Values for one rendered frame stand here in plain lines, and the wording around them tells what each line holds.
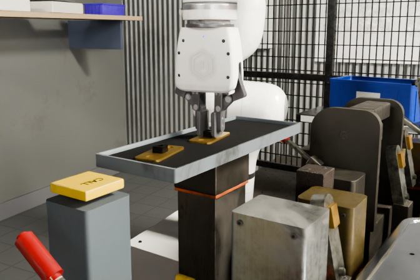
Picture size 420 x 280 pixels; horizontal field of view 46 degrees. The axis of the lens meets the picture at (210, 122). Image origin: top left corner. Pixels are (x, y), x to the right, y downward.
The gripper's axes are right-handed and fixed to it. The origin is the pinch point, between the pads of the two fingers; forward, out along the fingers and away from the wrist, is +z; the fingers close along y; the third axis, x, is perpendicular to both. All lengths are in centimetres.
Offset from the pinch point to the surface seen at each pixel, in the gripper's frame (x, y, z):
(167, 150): -11.8, -1.2, 2.1
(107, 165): -18.4, -6.6, 3.3
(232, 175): -2.1, 4.8, 7.6
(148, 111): 319, -211, 60
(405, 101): 100, 24, 8
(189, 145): -6.3, -0.5, 2.5
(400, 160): 31.1, 27.2, 10.7
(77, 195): -29.9, -2.1, 3.2
